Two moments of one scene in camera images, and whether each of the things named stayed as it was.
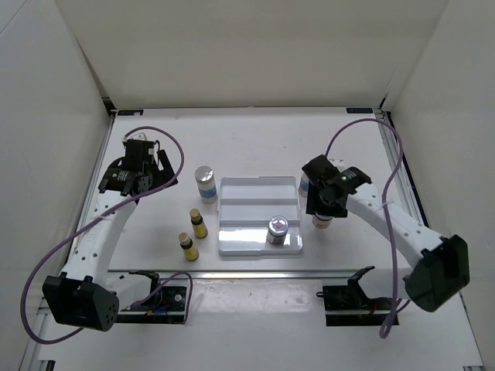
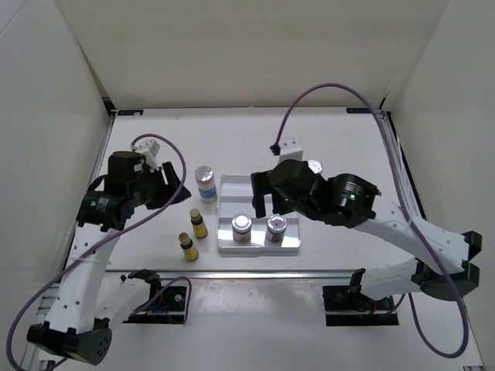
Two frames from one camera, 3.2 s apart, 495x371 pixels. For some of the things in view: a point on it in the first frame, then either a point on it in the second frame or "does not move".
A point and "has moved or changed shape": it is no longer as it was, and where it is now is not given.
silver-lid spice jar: (322, 222) has moved or changed shape
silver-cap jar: (278, 226) does not move
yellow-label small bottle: (199, 227) does not move
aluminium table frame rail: (256, 275) does not move
